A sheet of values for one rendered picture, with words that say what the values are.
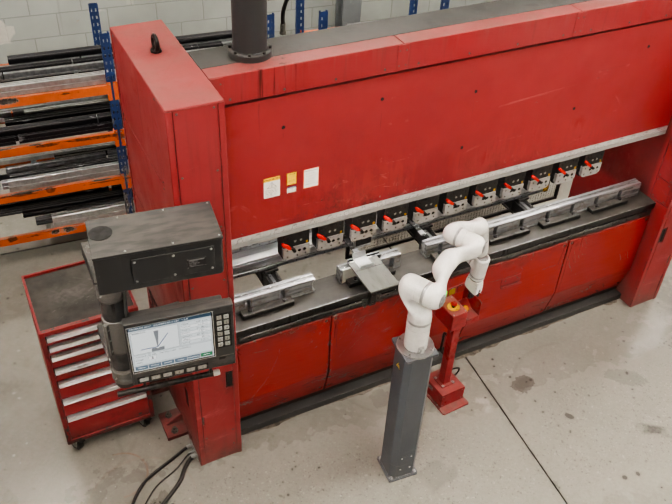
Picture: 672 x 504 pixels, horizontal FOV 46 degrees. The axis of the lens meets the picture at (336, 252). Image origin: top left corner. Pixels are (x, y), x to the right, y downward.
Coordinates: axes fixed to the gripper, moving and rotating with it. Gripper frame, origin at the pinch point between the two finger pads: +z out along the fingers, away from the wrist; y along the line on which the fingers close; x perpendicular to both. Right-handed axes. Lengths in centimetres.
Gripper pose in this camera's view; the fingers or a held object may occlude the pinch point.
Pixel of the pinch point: (471, 294)
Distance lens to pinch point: 461.8
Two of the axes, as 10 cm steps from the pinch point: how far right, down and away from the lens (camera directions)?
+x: 8.6, -3.3, 4.0
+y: 5.1, 6.5, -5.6
